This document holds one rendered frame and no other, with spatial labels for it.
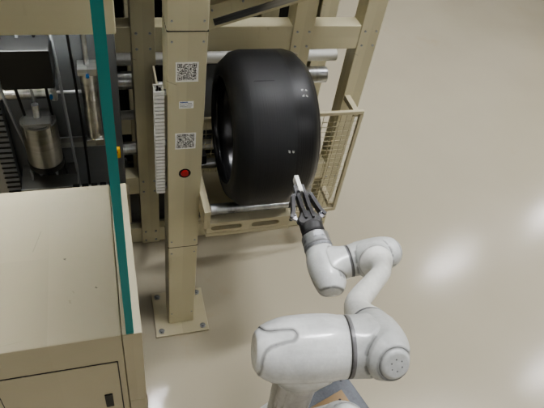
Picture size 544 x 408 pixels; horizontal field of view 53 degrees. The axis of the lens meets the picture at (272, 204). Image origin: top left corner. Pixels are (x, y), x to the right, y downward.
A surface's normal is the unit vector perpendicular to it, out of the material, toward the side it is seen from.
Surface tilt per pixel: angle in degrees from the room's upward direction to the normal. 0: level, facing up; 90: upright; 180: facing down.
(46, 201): 0
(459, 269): 0
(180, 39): 90
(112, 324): 0
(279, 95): 31
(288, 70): 12
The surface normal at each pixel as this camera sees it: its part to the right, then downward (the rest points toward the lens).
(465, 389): 0.13, -0.69
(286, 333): -0.14, -0.66
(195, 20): 0.25, 0.71
